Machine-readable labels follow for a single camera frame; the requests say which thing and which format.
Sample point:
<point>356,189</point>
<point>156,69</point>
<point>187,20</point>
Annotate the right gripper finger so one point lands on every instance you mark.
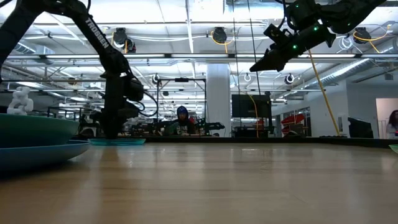
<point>270,63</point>

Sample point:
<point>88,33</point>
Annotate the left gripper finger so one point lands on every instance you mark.
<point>114,129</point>

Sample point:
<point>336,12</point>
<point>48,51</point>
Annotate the cyan translucent plastic plate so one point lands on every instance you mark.
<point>130,142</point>

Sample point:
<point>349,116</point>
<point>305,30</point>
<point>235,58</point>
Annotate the large dark green plate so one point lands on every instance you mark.
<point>37,130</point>

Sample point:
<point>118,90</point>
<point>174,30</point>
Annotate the green translucent plastic plate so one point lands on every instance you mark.
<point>395,148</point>

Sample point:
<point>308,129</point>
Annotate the black background robot arm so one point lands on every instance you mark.
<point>214,126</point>

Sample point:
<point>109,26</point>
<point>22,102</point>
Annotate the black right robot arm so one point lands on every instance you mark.
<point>348,12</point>

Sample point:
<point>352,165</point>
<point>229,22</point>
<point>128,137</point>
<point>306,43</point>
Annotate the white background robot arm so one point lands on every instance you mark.
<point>21,102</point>

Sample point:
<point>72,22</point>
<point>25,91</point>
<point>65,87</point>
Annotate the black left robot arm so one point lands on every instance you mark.
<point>96,34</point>

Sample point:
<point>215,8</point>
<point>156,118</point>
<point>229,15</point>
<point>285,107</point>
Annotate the black and white mobile robot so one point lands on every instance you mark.
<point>88,124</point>

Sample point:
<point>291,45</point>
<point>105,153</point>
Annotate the black monitor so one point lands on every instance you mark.
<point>245,105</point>

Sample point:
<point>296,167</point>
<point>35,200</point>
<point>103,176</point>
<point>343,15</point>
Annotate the red storage bins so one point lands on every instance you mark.
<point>292,119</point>

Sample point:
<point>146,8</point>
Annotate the white building pillar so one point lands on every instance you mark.
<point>217,99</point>

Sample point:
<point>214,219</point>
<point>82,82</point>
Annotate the person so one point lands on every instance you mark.
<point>393,127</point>
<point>183,123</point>

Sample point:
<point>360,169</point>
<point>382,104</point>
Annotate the large blue plate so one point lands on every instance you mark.
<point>37,155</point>

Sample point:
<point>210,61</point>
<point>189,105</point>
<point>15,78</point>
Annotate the black office chair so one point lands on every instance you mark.
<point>360,128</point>

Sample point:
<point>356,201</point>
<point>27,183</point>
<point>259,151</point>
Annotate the black camera frame stand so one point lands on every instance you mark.
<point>181,80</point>

